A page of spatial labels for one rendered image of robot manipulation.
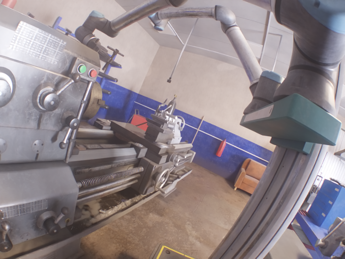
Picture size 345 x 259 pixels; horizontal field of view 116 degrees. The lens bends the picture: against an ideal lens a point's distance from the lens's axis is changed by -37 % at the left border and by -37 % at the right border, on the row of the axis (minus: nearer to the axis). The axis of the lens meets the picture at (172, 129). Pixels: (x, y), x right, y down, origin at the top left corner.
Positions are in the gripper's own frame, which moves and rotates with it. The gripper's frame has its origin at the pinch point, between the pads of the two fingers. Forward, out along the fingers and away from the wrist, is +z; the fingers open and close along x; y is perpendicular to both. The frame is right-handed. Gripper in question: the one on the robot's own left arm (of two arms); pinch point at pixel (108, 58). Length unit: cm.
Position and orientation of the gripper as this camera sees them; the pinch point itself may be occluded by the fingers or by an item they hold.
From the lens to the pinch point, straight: 100.3
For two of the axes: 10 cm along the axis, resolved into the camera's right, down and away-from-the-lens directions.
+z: 7.2, 7.0, -0.2
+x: 1.6, -1.4, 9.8
